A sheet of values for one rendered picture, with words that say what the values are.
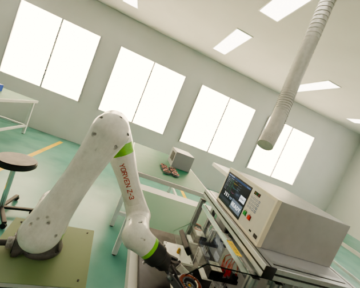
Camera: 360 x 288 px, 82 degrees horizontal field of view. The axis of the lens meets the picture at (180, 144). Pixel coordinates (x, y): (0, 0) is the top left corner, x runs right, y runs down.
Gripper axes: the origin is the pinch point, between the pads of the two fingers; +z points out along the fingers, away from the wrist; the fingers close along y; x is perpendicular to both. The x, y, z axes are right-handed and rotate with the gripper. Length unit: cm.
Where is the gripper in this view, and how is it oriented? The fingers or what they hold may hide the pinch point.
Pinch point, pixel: (188, 285)
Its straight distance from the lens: 110.4
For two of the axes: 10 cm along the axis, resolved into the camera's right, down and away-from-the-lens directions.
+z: 6.2, 7.5, 2.5
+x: 7.7, -6.4, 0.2
